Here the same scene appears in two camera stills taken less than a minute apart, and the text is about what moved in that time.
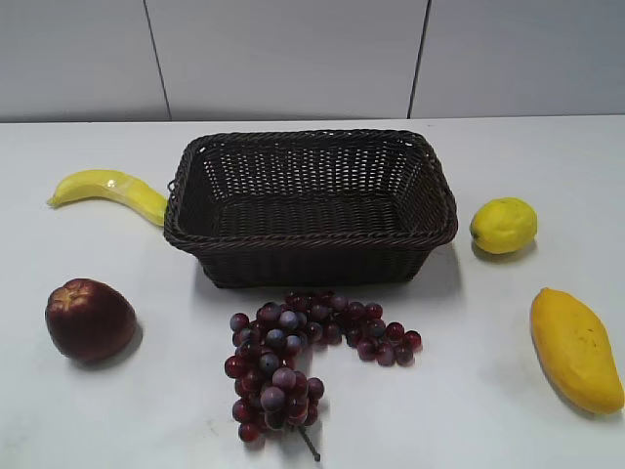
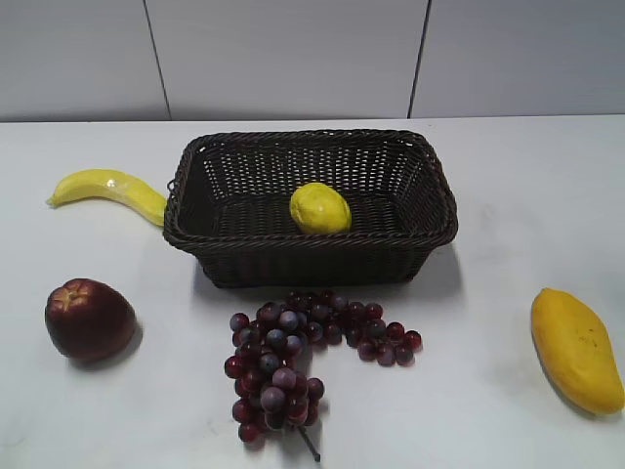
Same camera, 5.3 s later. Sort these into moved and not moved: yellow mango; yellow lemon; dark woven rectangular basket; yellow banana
Moved: yellow lemon
Not moved: dark woven rectangular basket; yellow mango; yellow banana
